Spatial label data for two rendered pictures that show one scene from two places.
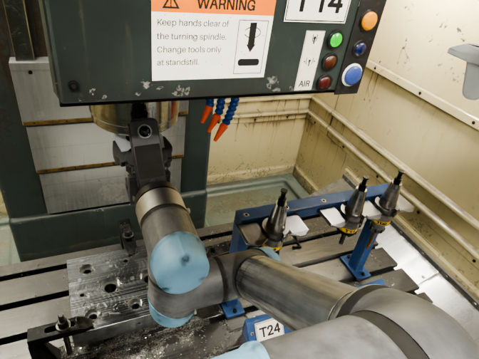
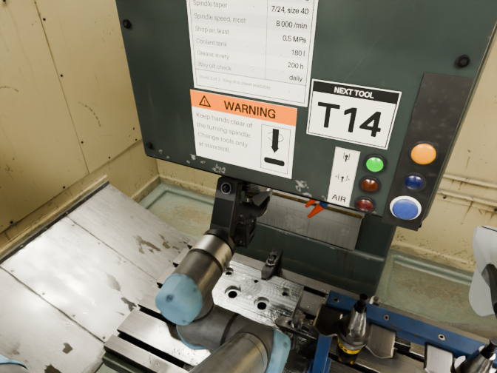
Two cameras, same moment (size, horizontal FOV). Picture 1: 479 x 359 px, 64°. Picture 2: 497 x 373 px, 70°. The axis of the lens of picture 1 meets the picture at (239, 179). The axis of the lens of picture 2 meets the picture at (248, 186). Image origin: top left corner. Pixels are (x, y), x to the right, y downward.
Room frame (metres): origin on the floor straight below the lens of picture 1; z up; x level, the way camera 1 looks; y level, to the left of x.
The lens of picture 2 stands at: (0.22, -0.30, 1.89)
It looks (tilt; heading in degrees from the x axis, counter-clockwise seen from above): 36 degrees down; 52
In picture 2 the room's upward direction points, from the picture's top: straight up
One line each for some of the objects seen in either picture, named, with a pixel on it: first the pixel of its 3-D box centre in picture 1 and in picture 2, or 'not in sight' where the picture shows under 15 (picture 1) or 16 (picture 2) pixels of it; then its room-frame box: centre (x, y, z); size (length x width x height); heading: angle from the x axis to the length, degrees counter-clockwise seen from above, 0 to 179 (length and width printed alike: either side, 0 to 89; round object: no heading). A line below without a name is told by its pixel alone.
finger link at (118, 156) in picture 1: (127, 154); not in sight; (0.56, 0.20, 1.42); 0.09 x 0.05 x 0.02; 41
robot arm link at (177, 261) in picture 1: (174, 249); (189, 287); (0.38, 0.08, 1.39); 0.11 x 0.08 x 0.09; 28
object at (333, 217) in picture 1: (333, 218); (438, 363); (0.73, -0.24, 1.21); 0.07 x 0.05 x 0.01; 28
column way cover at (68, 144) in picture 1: (112, 139); (303, 180); (1.03, 0.42, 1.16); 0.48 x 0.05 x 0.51; 118
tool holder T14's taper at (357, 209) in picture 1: (357, 199); (479, 363); (0.76, -0.29, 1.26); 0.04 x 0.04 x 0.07
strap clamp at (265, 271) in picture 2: (127, 242); (271, 268); (0.77, 0.29, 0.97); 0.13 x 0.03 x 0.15; 28
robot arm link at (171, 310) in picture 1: (182, 288); (203, 322); (0.39, 0.06, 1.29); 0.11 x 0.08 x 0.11; 117
